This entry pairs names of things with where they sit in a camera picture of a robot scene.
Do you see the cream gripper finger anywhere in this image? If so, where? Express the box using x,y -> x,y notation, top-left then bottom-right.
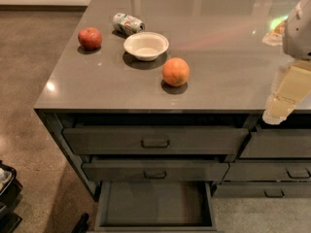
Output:
262,64 -> 311,124

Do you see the orange fruit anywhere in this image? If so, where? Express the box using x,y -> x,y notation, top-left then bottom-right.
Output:
162,57 -> 190,87

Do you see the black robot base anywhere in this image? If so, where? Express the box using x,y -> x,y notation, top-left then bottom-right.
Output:
0,162 -> 22,233

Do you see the grey top right drawer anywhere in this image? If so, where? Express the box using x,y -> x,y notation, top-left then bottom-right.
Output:
240,126 -> 311,158

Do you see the grey middle right drawer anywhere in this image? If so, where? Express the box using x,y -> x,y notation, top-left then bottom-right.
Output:
224,162 -> 311,182

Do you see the grey bottom right drawer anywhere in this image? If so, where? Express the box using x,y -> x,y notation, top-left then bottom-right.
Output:
213,183 -> 311,198

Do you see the grey middle left drawer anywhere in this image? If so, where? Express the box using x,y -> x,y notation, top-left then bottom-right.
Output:
82,159 -> 228,182

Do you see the grey open bottom drawer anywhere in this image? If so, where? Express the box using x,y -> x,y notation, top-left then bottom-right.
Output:
94,182 -> 217,233

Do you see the grey top left drawer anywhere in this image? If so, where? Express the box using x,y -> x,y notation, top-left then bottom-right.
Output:
63,126 -> 249,154

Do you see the snack bag on counter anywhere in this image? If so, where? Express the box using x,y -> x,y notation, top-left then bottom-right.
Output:
262,20 -> 286,47

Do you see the grey counter cabinet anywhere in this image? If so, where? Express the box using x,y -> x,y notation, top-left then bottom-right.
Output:
35,0 -> 310,196

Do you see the white paper bowl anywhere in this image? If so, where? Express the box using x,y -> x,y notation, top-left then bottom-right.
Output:
123,32 -> 169,61

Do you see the crushed soda can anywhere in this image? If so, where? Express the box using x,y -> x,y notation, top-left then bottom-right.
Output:
113,13 -> 145,36

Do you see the red apple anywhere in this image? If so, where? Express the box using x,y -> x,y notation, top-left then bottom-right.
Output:
78,27 -> 102,50

